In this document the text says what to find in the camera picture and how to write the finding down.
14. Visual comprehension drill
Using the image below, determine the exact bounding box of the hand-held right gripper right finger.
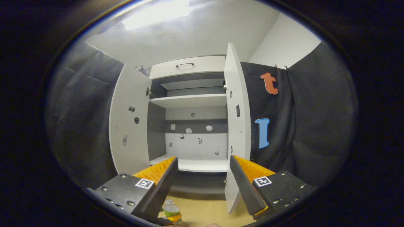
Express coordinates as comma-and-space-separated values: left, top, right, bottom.
229, 154, 317, 220

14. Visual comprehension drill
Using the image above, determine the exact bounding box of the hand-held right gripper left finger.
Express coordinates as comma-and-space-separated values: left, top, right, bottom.
87, 156, 179, 222

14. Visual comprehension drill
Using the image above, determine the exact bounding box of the green label plastic bottle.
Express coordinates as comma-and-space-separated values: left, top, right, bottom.
162, 199, 181, 218

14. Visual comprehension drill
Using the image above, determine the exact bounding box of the white cabinet shelf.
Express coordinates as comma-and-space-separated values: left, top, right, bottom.
150, 94, 227, 109

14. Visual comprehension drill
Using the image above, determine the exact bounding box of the white cabinet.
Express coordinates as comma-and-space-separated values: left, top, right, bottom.
147, 55, 229, 201

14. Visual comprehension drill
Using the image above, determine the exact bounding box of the black backdrop cloth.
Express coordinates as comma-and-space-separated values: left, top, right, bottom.
46, 41, 359, 189

